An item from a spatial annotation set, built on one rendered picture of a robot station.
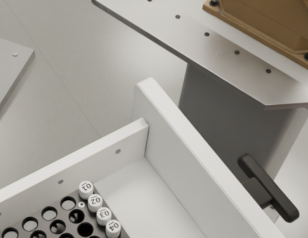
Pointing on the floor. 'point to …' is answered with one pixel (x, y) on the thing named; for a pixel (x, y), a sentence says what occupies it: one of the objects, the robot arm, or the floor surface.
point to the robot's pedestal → (240, 106)
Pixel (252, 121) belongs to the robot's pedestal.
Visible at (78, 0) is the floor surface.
